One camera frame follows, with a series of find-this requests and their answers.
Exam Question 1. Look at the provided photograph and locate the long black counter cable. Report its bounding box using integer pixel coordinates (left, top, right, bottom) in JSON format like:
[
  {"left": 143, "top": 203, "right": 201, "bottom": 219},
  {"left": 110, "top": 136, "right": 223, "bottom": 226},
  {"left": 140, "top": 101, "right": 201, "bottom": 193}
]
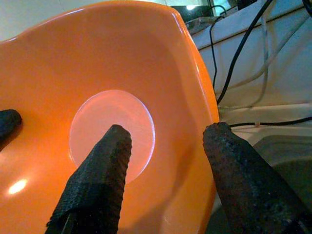
[{"left": 229, "top": 116, "right": 312, "bottom": 128}]

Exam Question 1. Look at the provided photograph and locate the thick black wall cable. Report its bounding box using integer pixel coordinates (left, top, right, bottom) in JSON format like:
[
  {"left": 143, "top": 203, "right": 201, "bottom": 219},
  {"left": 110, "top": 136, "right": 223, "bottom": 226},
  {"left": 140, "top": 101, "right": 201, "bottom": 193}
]
[{"left": 216, "top": 0, "right": 273, "bottom": 105}]

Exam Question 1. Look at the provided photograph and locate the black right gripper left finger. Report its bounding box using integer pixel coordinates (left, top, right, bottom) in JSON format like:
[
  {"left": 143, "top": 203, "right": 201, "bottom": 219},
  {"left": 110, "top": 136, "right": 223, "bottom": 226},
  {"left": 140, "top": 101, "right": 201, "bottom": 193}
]
[{"left": 45, "top": 124, "right": 132, "bottom": 234}]

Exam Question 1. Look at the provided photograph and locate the white cable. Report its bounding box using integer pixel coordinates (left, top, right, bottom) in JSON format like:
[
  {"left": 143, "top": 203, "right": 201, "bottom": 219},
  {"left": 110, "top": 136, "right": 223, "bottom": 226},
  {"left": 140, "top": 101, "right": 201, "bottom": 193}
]
[
  {"left": 218, "top": 14, "right": 312, "bottom": 93},
  {"left": 219, "top": 16, "right": 271, "bottom": 110}
]

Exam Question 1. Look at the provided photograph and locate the thin black cable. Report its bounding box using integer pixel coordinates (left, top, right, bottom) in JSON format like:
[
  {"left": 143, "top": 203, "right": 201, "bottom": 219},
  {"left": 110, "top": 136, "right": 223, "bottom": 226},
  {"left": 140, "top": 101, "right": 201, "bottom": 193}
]
[{"left": 209, "top": 16, "right": 227, "bottom": 95}]

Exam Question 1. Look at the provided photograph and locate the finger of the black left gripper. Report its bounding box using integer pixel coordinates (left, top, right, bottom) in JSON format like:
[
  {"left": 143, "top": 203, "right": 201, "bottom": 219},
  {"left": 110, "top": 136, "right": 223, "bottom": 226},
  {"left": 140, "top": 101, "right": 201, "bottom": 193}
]
[{"left": 0, "top": 109, "right": 23, "bottom": 152}]

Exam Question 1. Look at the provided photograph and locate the stainless steel sink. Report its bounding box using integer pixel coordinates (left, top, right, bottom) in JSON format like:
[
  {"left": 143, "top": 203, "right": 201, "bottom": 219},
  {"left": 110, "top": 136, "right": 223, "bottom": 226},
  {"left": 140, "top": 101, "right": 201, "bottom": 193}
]
[{"left": 252, "top": 135, "right": 312, "bottom": 215}]

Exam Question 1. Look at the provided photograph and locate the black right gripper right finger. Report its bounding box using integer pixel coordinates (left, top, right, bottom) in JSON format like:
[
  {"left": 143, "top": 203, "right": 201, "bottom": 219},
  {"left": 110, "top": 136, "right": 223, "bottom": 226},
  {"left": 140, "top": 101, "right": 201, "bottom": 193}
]
[{"left": 202, "top": 121, "right": 312, "bottom": 234}]

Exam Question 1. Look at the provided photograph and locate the orange plastic bowl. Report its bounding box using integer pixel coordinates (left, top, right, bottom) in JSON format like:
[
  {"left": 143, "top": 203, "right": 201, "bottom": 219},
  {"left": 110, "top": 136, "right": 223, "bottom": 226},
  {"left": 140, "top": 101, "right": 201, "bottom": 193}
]
[{"left": 0, "top": 0, "right": 220, "bottom": 234}]

